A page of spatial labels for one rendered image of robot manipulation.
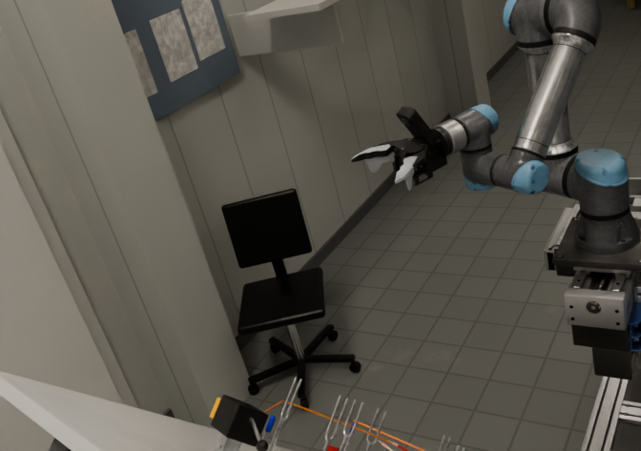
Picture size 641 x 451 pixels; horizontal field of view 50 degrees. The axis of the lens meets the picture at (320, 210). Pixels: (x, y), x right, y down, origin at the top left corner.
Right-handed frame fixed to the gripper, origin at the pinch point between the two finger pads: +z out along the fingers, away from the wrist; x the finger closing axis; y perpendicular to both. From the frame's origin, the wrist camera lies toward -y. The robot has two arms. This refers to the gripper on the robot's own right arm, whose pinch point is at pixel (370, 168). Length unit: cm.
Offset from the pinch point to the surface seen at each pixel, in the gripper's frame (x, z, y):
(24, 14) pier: 164, 26, -18
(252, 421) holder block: -51, 57, -10
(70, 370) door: 140, 66, 114
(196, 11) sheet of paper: 217, -60, 15
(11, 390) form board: -28, 78, -13
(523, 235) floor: 129, -190, 178
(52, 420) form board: -39, 75, -15
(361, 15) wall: 283, -206, 71
